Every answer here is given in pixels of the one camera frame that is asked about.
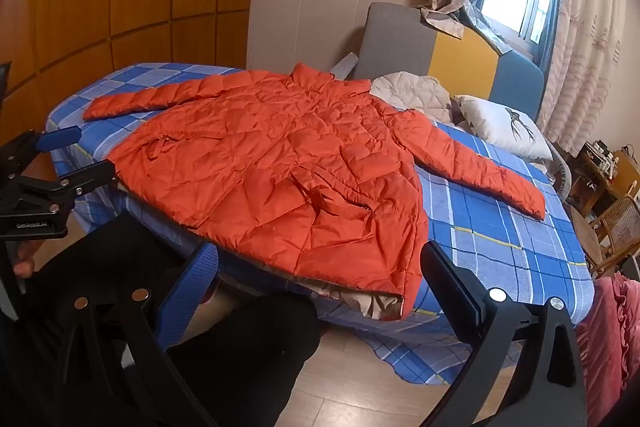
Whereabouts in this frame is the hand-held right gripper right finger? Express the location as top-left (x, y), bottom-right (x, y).
top-left (421, 240), bottom-right (588, 427)

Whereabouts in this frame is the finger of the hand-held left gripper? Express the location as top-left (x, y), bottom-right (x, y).
top-left (7, 126), bottom-right (82, 154)
top-left (2, 159), bottom-right (119, 214)

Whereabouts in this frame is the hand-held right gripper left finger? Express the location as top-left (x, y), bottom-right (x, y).
top-left (50, 239), bottom-right (221, 427)

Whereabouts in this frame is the orange puffer jacket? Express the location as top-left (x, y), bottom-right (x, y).
top-left (82, 63), bottom-right (547, 322)

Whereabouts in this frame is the person's left hand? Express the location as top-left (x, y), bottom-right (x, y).
top-left (12, 238), bottom-right (38, 282)

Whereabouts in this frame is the bed with blue plaid sheet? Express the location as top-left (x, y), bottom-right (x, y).
top-left (45, 63), bottom-right (596, 383)

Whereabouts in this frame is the pink blanket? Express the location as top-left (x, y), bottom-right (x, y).
top-left (575, 272), bottom-right (640, 427)

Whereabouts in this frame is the white pillow with deer print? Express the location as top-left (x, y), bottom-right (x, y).
top-left (454, 95), bottom-right (553, 162)

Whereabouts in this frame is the wicker chair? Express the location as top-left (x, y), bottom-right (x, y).
top-left (590, 194), bottom-right (640, 278)

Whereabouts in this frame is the wooden bedside table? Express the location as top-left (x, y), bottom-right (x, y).
top-left (567, 141), bottom-right (640, 218)

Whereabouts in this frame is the grey yellow blue headboard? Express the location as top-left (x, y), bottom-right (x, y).
top-left (352, 2), bottom-right (545, 122)

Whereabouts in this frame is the patterned beige curtain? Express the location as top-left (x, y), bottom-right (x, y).
top-left (537, 0), bottom-right (628, 152)

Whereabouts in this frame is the grey bed guard rail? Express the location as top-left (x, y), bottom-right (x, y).
top-left (530, 139), bottom-right (573, 202)
top-left (330, 51), bottom-right (361, 80)

